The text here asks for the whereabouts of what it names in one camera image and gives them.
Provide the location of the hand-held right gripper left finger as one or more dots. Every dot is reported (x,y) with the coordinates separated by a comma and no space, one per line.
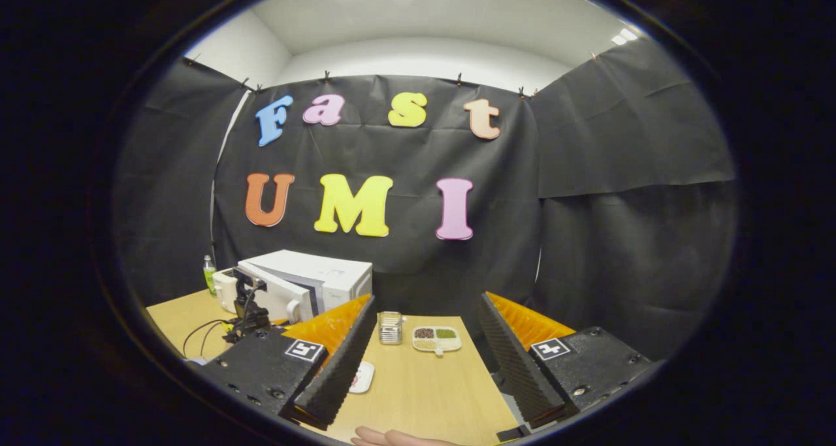
(339,374)

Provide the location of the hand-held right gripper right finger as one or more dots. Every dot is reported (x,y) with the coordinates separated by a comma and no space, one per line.
(516,367)

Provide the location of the white square plate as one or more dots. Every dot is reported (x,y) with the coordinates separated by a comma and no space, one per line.
(363,379)

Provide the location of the white microwave oven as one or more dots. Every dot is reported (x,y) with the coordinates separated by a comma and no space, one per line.
(326,270)

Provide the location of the small white appliance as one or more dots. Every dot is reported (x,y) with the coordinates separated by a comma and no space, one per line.
(224,289)

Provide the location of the green plastic bottle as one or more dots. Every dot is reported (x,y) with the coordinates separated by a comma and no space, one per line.
(209,277)

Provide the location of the white divided dish with grains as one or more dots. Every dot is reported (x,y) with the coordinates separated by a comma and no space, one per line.
(436,340)

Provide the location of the black backdrop cloth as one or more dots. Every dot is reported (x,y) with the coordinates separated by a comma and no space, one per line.
(392,152)

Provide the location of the small ceiling light panel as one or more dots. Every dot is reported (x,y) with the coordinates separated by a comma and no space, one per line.
(624,37)

